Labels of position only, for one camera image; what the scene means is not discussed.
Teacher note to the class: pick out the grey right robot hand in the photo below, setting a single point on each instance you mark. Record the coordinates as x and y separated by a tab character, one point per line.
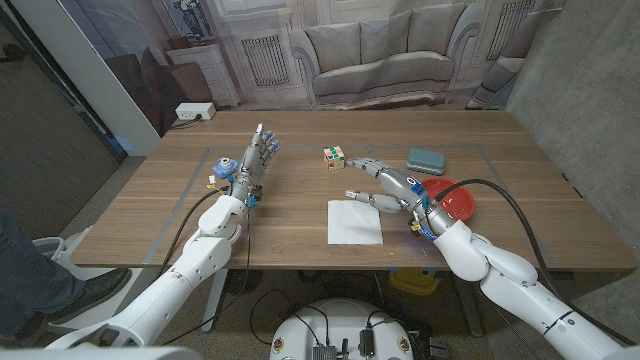
402	187

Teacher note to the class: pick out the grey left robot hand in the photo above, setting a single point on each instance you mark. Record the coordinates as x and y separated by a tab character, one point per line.
249	172

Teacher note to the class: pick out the white paper towel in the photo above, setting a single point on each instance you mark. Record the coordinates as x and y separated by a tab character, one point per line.
350	225

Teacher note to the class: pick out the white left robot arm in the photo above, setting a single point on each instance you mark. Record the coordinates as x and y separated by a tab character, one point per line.
200	255

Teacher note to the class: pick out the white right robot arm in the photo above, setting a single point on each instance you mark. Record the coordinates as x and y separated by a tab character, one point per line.
525	295

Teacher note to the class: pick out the red bowl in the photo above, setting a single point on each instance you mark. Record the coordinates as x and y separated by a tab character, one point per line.
457	202

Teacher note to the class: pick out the colourful puzzle cube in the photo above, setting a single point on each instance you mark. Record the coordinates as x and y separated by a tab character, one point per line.
334	159

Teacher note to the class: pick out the teal rounded sponge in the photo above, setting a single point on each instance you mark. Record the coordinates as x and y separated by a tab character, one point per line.
425	161

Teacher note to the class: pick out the white power strip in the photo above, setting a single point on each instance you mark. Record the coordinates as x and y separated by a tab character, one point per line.
195	111

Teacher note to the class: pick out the yellow object under table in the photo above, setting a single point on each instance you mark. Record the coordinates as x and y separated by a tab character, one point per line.
407	282

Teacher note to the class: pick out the black round floor grille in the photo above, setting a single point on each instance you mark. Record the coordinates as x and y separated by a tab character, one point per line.
242	282

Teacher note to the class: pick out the white table leg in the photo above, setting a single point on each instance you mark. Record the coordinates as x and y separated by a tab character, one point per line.
214	300

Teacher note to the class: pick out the printed living room backdrop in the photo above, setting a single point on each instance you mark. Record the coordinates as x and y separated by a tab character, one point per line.
380	55

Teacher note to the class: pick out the grey table leg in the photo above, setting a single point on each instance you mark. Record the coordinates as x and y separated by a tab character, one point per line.
467	310

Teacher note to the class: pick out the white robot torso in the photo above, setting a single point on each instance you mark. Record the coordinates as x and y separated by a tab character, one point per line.
340	320

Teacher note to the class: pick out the dark leather shoe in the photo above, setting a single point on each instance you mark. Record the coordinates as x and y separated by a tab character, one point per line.
100	292

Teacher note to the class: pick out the white plastic stand base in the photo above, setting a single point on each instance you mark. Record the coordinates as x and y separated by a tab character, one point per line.
65	252

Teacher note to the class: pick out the person's leg in jeans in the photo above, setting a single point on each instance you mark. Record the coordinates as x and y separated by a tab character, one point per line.
30	280

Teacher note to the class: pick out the blue toy camera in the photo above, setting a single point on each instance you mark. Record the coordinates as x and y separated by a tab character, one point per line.
225	168

